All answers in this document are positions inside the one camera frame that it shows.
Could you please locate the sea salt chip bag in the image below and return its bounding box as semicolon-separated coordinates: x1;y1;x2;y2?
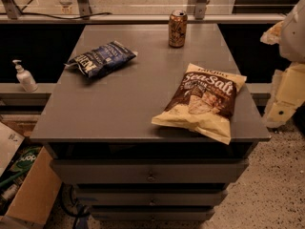
152;64;247;144

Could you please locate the blue chip bag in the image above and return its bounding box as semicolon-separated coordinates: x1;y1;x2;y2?
66;41;137;78

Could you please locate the orange soda can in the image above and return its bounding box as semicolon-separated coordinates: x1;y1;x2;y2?
169;10;188;48

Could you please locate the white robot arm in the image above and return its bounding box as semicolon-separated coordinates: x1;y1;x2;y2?
260;0;305;128

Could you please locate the grey drawer cabinet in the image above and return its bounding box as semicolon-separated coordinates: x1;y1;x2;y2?
31;25;270;221

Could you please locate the white pump bottle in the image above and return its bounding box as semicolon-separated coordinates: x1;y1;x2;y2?
12;59;38;92

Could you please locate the green package in box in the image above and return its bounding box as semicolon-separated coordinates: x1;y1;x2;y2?
0;145;42;188

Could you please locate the cardboard box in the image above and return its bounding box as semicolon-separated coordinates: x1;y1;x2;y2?
0;121;63;229

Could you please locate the black cable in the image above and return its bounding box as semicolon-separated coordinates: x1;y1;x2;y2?
0;10;112;20

